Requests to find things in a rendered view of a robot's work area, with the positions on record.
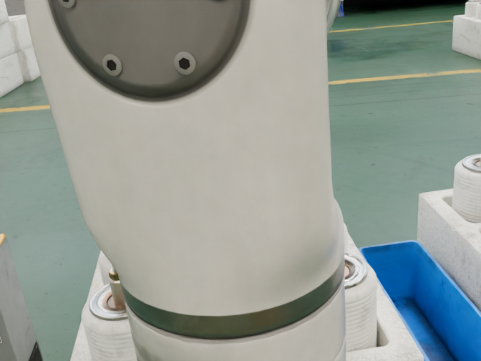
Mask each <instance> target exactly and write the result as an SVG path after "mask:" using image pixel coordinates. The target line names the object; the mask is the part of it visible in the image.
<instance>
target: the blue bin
mask: <svg viewBox="0 0 481 361"><path fill-rule="evenodd" d="M359 252H360V253H361V255H362V256H363V258H364V260H365V262H366V263H367V264H368V265H370V267H371V268H372V269H373V270H374V272H375V274H376V277H377V281H378V282H379V285H380V286H381V288H382V290H383V293H384V294H385V296H387V298H388V299H389V301H390V302H391V304H392V306H393V308H394V309H395V311H396V312H397V314H398V315H399V317H400V319H401V320H402V322H403V324H404V326H405V327H406V328H407V330H408V332H409V333H410V335H411V337H412V339H413V340H414V342H415V343H416V345H417V346H418V348H419V350H420V352H421V353H422V355H423V357H424V361H481V312H480V311H479V310H478V309H477V307H476V306H475V305H474V304H473V303H472V302H471V301H470V300H469V299H468V298H467V296H466V295H465V294H464V293H463V291H462V290H461V289H460V288H459V287H458V286H457V285H456V284H455V283H454V281H453V280H452V279H451V278H450V276H449V275H448V274H447V273H446V272H445V270H444V269H443V268H442V267H441V266H440V265H439V264H438V263H437V262H436V260H435V259H434V258H433V257H432V255H431V254H430V253H429V252H428V251H427V250H426V249H425V248H424V247H423V245H422V244H421V243H420V242H418V241H413V240H408V241H398V242H393V243H388V244H378V245H373V246H364V247H361V248H360V249H359Z"/></svg>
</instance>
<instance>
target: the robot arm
mask: <svg viewBox="0 0 481 361"><path fill-rule="evenodd" d="M340 3H341V0H24V6H25V12H26V19H27V22H28V26H29V32H30V36H31V42H32V45H33V48H34V53H35V56H36V59H37V64H38V67H39V71H40V75H41V77H42V82H43V85H44V89H45V92H46V95H47V99H48V102H49V106H50V109H51V111H52V116H53V118H54V123H55V126H56V129H57V133H58V136H59V140H60V143H61V146H62V150H63V153H64V157H65V160H66V163H67V167H68V170H69V174H70V177H71V180H72V184H73V187H74V192H75V194H76V197H77V201H78V204H79V207H80V210H81V212H82V216H83V218H84V221H85V223H86V225H87V228H88V229H89V232H90V233H91V235H92V237H93V239H94V240H95V242H96V243H97V245H98V247H99V248H100V249H101V251H102V253H103V254H104V255H105V256H106V257H107V259H108V260H109V261H110V263H111V264H112V265H113V267H114V268H115V269H116V271H117V273H118V277H119V279H120V285H121V288H122V293H123V297H124V299H125V306H126V310H127V316H128V320H129V323H130V330H131V333H132V340H133V343H134V347H135V353H136V357H137V361H346V315H345V282H344V269H345V262H344V220H343V216H342V212H341V209H340V207H339V205H338V203H337V201H336V199H335V198H334V192H333V186H332V175H331V140H330V122H329V84H328V63H327V34H328V33H329V30H330V28H331V27H332V25H333V23H334V20H335V18H336V16H337V14H338V11H339V7H340Z"/></svg>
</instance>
